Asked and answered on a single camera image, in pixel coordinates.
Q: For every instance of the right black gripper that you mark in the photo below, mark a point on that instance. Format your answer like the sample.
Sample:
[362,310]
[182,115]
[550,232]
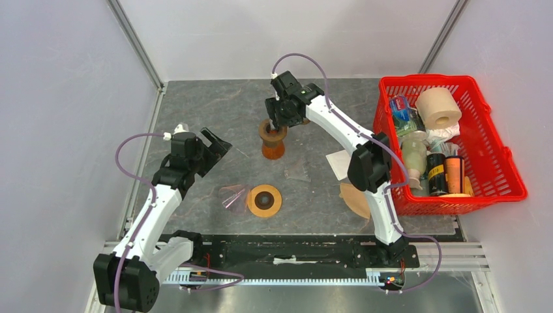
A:
[272,105]

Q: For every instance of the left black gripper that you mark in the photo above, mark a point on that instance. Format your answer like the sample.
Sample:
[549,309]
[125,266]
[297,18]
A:
[215,152]

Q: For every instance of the dark wooden ring holder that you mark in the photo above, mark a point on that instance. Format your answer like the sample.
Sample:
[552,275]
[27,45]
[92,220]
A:
[271,138]

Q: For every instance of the light wooden ring holder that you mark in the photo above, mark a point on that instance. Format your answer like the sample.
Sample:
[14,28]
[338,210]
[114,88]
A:
[264,201]

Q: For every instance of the white paper coffee filter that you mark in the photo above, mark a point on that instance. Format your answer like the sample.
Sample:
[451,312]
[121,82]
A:
[339,163]

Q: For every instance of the clear glass dripper cone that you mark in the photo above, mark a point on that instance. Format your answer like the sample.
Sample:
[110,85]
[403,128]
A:
[298,171]

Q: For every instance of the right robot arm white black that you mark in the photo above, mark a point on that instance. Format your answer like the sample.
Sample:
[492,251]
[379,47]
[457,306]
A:
[369,169]

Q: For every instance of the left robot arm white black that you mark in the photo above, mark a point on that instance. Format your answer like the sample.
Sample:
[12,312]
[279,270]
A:
[129,277]

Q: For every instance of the brown paper coffee filter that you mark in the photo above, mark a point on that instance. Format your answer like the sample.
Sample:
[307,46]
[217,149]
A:
[355,200]

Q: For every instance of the amber glass carafe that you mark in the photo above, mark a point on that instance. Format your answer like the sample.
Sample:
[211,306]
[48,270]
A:
[273,152]

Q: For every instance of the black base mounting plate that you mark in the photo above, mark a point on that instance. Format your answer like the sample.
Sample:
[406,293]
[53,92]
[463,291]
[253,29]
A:
[301,256]

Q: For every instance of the blue snack packet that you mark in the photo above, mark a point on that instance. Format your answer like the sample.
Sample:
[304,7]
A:
[400,109]

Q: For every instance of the green patterned packet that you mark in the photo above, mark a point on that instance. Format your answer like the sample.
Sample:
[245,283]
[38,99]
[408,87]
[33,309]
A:
[409,123]

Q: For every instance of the pale green bottle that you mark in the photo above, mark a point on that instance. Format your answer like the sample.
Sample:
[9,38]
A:
[414,152]

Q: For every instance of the beige toilet paper roll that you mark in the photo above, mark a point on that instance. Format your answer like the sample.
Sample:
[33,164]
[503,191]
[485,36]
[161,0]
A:
[437,108]

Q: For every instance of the crumpled white paper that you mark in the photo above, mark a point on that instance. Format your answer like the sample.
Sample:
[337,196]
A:
[435,137]

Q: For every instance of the black cylindrical can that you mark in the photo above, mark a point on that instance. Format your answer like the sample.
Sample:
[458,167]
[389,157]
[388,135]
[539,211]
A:
[437,184]

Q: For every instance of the orange cylindrical can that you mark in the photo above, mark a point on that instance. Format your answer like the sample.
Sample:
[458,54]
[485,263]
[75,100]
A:
[454,170]

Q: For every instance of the red plastic basket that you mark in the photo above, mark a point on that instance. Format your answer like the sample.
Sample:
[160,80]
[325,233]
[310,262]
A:
[488,163]

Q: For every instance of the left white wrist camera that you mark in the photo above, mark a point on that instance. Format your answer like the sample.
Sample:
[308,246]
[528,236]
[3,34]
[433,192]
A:
[181,127]

